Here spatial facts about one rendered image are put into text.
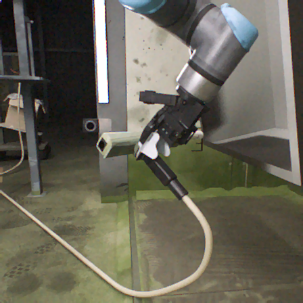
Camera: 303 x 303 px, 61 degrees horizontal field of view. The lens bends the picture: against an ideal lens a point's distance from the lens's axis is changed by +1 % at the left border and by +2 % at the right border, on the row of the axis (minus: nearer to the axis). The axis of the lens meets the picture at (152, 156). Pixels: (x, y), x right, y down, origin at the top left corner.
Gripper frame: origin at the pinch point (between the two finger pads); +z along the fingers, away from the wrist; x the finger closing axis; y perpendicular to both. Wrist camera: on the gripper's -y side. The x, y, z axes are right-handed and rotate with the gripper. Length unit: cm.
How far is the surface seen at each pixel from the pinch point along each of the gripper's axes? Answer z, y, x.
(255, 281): 22, 46, 34
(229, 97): -15, -11, 60
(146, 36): -10, -79, 73
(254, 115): -14, 1, 69
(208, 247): 3.5, 27.9, -0.8
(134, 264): 47, 15, 16
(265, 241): 24, 42, 64
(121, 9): -14, -95, 62
